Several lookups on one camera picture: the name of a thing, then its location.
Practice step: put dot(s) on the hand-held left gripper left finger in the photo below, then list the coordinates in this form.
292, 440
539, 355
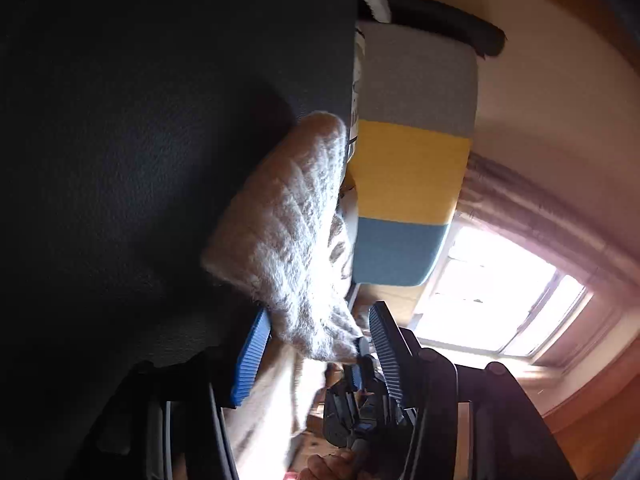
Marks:
250, 355

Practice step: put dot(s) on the grey yellow blue sofa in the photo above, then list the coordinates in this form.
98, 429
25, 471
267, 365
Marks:
415, 170

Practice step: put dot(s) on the person's right hand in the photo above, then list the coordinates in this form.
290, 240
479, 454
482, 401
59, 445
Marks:
330, 467

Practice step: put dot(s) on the white framed window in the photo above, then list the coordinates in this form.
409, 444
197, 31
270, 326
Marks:
500, 290

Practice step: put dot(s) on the black rolled mat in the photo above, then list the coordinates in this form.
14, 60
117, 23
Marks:
445, 20

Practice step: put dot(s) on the cream knitted sweater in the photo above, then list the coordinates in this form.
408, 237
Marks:
295, 220

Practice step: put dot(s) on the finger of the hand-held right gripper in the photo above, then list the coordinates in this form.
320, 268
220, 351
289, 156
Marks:
363, 347
356, 377

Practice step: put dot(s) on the patterned beige curtain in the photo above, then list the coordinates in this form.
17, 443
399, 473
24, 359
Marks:
540, 215

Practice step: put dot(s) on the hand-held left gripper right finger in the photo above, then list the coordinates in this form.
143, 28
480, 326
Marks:
387, 355

